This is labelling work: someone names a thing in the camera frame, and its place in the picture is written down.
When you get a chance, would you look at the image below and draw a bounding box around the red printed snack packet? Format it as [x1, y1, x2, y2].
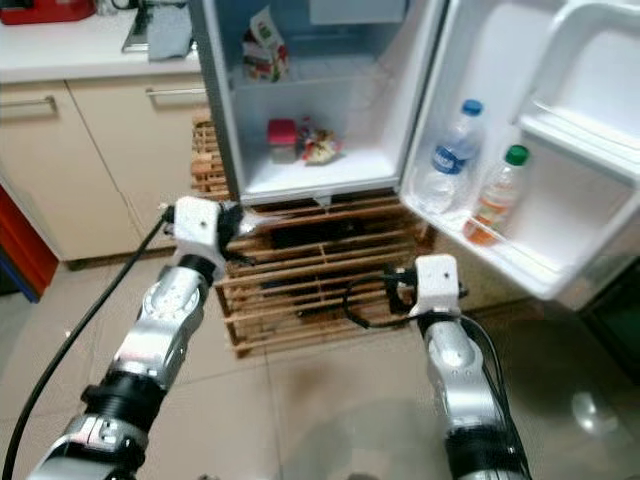
[297, 122, 344, 167]

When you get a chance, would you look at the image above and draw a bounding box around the green capped orange drink bottle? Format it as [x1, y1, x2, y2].
[462, 144, 532, 247]

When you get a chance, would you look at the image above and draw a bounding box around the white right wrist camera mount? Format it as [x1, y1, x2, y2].
[409, 254, 462, 317]

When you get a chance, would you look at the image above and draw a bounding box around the red furniture panel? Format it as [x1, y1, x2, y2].
[0, 183, 34, 301]

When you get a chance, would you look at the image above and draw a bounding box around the red lidded container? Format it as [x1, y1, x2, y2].
[266, 118, 300, 165]

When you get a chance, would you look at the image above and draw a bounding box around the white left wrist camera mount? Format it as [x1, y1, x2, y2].
[171, 196, 227, 261]

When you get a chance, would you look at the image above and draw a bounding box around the wooden slatted pallet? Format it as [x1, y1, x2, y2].
[190, 110, 439, 358]

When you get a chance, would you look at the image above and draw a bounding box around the steel sink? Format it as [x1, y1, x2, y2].
[120, 0, 199, 54]

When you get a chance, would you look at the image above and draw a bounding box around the white freezer flap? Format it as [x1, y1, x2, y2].
[308, 0, 411, 26]

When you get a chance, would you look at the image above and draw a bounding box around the pale shiny packet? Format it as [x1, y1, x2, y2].
[240, 205, 303, 247]

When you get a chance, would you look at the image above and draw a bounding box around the steel bar cabinet handle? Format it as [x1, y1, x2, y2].
[0, 95, 59, 112]
[145, 86, 207, 100]

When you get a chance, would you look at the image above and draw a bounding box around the red countertop appliance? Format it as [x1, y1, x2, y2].
[0, 0, 98, 26]

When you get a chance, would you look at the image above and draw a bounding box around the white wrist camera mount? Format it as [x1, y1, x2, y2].
[171, 196, 227, 261]
[409, 254, 462, 317]

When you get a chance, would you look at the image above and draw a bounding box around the blue capped water bottle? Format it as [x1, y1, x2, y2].
[418, 98, 487, 215]

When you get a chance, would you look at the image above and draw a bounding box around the glass fridge shelf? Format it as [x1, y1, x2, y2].
[240, 52, 401, 91]

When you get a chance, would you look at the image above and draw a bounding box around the grey cloth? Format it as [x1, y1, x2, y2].
[146, 3, 196, 63]

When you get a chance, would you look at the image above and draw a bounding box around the printed milk carton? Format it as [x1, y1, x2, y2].
[242, 7, 290, 84]

